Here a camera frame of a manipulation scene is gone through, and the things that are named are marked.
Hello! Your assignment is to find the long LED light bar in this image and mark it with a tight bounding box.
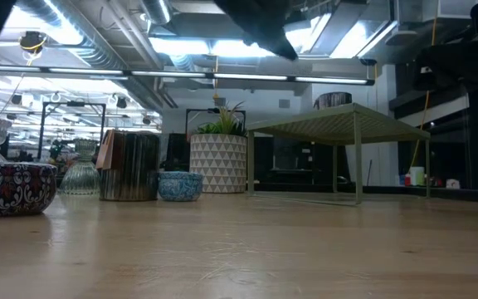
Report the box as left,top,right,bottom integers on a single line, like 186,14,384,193
0,64,376,86

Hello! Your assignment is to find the black round ceiling device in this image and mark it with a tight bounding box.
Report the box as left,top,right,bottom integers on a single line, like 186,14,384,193
17,30,49,56

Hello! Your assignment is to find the succulent in white patterned pot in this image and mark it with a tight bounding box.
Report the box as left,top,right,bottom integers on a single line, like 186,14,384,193
188,100,249,194

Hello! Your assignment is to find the dark floral candle tin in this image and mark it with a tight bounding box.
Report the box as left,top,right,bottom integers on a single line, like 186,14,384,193
0,161,59,218

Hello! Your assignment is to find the pale green container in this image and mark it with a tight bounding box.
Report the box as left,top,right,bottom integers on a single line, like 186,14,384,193
408,165,427,187

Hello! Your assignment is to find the yellow hanging cable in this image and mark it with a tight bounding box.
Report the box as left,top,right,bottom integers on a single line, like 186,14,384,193
409,12,438,174

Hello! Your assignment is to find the silver ribbed candle jar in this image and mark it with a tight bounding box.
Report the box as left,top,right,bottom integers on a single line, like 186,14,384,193
313,91,354,111
95,129,161,203

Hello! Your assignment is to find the green perforated metal shelf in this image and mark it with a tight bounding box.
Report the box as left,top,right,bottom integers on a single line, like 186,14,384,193
245,102,432,207

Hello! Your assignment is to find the grey-green glass candlestick holder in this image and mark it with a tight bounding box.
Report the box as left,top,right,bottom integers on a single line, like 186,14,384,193
58,138,101,197

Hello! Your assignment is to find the black aluminium table frame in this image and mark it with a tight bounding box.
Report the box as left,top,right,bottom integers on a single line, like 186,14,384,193
245,180,478,205

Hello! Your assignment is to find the blue patterned candle tin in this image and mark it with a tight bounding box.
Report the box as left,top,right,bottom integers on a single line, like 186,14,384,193
157,170,204,203

